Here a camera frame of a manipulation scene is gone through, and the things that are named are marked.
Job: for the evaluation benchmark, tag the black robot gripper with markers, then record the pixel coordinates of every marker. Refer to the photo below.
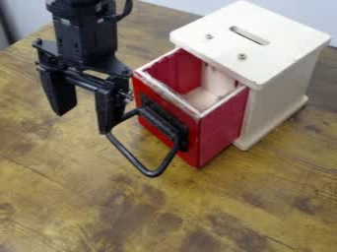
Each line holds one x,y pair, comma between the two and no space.
85,47

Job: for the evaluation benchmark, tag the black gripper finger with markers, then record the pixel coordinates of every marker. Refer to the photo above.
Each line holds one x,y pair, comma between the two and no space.
112,102

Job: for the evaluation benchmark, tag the red wooden drawer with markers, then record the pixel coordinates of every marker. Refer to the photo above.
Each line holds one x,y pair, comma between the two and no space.
195,96

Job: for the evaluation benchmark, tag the white wooden box cabinet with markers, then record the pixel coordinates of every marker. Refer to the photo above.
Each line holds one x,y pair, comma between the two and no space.
268,52

